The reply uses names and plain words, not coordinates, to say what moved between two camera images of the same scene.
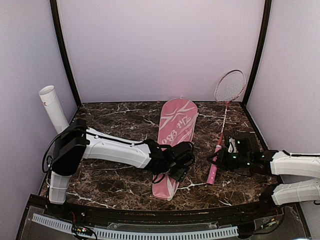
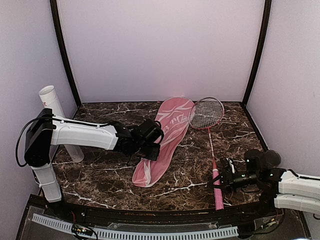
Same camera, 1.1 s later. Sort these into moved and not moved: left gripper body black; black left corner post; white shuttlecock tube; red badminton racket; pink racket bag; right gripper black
Moved: left gripper body black; right gripper black; pink racket bag; red badminton racket
Not moved: white shuttlecock tube; black left corner post
